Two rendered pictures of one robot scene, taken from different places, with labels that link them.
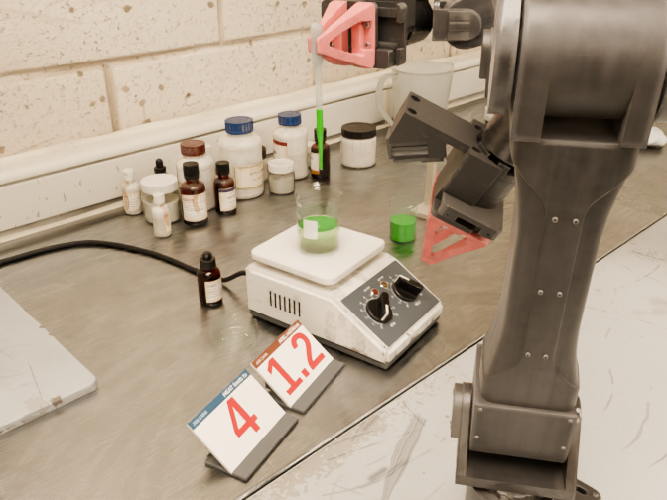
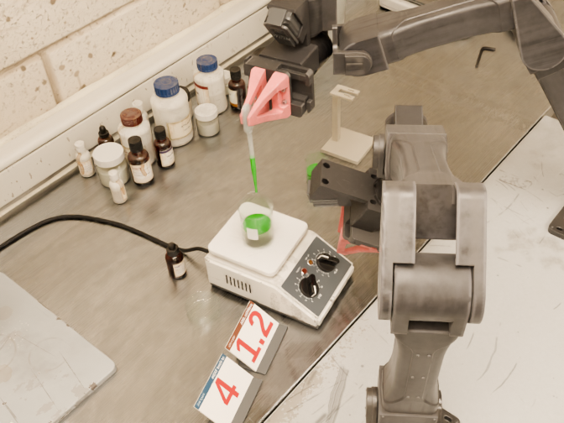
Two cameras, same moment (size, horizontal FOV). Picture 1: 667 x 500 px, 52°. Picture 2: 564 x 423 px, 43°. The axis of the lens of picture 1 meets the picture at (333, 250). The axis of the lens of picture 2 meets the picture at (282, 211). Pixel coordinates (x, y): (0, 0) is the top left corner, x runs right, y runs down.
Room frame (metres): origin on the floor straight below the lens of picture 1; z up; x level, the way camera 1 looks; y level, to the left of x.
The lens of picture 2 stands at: (-0.05, 0.03, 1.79)
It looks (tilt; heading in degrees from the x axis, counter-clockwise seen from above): 45 degrees down; 356
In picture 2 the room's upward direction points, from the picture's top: 4 degrees counter-clockwise
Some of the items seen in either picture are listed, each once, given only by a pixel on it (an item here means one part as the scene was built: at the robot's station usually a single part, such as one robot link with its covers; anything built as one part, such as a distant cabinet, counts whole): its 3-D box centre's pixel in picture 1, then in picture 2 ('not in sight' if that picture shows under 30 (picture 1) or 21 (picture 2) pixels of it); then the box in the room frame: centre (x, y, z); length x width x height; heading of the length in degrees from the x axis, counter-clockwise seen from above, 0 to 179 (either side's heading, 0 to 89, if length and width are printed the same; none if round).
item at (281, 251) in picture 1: (319, 249); (258, 237); (0.72, 0.02, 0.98); 0.12 x 0.12 x 0.01; 55
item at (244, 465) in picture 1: (244, 422); (229, 393); (0.49, 0.08, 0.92); 0.09 x 0.06 x 0.04; 152
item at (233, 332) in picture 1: (233, 332); (203, 308); (0.65, 0.11, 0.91); 0.06 x 0.06 x 0.02
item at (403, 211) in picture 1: (403, 219); (316, 170); (0.92, -0.10, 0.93); 0.04 x 0.04 x 0.06
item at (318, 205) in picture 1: (318, 218); (256, 220); (0.72, 0.02, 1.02); 0.06 x 0.05 x 0.08; 7
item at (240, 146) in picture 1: (241, 157); (170, 110); (1.10, 0.16, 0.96); 0.07 x 0.07 x 0.13
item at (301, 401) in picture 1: (299, 364); (257, 336); (0.58, 0.04, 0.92); 0.09 x 0.06 x 0.04; 152
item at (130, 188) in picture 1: (131, 190); (83, 158); (1.02, 0.32, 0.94); 0.03 x 0.03 x 0.07
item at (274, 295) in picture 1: (336, 287); (274, 261); (0.71, 0.00, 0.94); 0.22 x 0.13 x 0.08; 55
